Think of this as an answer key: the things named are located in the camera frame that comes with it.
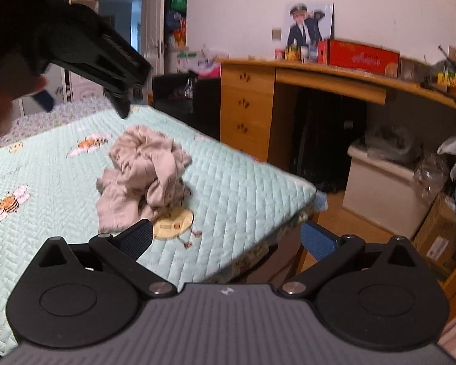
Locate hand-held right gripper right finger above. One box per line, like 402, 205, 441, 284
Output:
277, 221, 424, 298

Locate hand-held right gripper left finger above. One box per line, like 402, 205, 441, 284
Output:
34, 219, 177, 298

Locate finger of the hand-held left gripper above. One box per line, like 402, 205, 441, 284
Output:
104, 82, 136, 119
32, 89, 56, 114

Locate beige smiley print pants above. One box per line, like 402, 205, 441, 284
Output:
96, 125, 193, 232

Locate floral bed sheet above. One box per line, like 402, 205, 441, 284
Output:
0, 97, 116, 142

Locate white drawer cabinet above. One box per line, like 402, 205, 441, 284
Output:
62, 63, 112, 104

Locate white door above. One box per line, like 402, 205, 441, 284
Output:
142, 0, 167, 106

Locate white storage box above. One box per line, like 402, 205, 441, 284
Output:
343, 139, 436, 240

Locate white green carton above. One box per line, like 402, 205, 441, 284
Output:
176, 51, 200, 74

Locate green quilted bee blanket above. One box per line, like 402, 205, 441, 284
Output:
0, 97, 327, 352

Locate black cabinet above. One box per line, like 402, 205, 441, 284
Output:
192, 77, 222, 142

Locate pink plastic bag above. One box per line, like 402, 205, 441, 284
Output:
197, 64, 222, 81

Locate hanging colourful bags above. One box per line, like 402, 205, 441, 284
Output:
165, 0, 189, 47

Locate brown cardboard box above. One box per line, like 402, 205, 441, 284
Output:
413, 193, 456, 283

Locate grey plastic bag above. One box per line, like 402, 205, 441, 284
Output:
364, 125, 423, 161

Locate wooden nightstand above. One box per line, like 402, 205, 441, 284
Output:
220, 57, 456, 164

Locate clear plastic bag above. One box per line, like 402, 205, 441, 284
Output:
413, 151, 454, 203

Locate red cardboard box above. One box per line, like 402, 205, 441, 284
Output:
318, 39, 400, 79

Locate yellow green box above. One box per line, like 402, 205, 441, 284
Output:
436, 71, 456, 98

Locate child portrait poster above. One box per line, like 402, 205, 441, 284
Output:
287, 3, 334, 48

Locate black toy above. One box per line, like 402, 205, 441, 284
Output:
438, 45, 456, 74

